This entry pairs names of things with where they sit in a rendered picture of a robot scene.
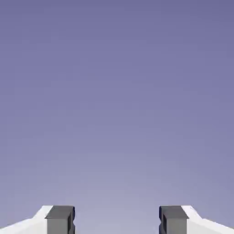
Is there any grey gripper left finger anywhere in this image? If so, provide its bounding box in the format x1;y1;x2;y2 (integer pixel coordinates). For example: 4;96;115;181
0;205;76;234

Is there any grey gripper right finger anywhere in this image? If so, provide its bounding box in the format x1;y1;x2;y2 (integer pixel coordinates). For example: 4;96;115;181
158;205;234;234

